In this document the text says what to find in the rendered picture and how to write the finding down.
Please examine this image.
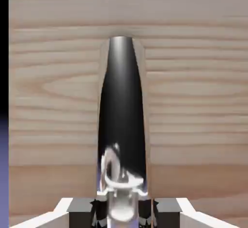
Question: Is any light wood cabinet door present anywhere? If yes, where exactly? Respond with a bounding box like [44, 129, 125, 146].
[8, 0, 248, 228]

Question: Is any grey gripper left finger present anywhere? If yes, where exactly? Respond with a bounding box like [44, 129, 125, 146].
[10, 197, 108, 228]

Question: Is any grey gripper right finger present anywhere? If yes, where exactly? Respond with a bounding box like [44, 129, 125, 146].
[138, 197, 240, 228]

